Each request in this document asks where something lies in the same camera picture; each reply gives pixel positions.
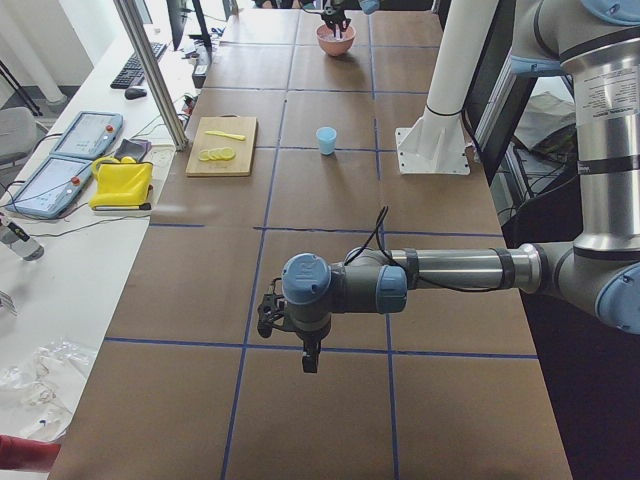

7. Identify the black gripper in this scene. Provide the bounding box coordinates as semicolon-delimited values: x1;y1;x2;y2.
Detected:
321;0;349;37
298;331;323;373

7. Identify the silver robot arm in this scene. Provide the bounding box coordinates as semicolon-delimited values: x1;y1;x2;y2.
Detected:
257;1;639;373
320;0;380;36

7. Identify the light blue paper cup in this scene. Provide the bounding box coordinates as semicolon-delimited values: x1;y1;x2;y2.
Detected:
316;126;337;156

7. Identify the pink bowl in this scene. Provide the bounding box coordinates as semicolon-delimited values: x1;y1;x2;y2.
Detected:
316;25;356;56

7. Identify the black computer monitor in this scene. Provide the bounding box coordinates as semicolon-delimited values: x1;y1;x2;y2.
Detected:
166;0;212;50

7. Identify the yellow plastic knife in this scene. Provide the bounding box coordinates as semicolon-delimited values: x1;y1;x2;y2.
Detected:
204;130;247;141

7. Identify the wooden cutting board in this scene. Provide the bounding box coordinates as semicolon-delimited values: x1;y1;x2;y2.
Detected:
185;116;257;177

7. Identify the black keyboard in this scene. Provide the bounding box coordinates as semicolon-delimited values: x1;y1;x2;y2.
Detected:
110;42;167;90

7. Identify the black computer mouse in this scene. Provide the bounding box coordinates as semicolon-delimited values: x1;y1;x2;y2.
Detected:
124;87;147;100

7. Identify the yellow cloth bag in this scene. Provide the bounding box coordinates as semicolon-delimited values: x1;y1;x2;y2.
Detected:
88;156;153;211

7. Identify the upper blue teach pendant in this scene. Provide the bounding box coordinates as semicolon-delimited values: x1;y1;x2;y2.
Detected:
51;111;124;160

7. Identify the blue teach pendant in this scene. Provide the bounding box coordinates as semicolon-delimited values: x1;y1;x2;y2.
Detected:
6;155;92;219
51;111;124;160

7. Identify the clear plastic wrap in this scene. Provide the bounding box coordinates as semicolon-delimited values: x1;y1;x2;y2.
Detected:
1;338;97;442

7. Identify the lower blue teach pendant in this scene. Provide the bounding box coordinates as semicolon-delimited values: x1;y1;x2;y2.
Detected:
6;155;92;219

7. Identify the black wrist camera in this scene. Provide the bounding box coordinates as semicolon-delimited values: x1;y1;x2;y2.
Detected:
257;277;286;339

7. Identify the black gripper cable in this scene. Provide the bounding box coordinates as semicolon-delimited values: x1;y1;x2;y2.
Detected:
344;205;501;292

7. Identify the white pedestal column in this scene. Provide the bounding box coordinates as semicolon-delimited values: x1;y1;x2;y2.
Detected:
395;0;499;175

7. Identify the aluminium frame post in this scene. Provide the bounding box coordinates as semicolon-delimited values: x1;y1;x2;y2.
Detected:
113;0;189;151

